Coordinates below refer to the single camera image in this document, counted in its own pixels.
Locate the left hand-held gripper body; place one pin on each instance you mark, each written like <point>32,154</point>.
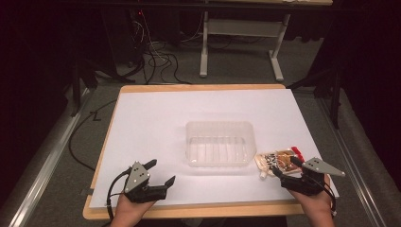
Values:
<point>135,178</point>

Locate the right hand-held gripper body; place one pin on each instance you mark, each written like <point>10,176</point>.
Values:
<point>307,184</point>

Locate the printed snack pouch red cap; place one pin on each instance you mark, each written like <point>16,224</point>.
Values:
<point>277,161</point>

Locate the person's right hand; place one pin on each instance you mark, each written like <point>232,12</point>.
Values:
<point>318,208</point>

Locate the person's left hand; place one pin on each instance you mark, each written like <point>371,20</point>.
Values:
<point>127,213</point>

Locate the white table sheet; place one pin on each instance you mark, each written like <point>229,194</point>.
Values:
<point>164,126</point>

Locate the clear plastic container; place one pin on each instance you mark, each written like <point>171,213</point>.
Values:
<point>219,143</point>

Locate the black metal stand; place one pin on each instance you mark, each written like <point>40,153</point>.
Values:
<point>334,94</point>
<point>76,85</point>

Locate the aluminium rail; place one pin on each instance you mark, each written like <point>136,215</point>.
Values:
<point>350,151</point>
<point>47,164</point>

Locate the white desk frame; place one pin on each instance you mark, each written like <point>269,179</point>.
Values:
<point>242,27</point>

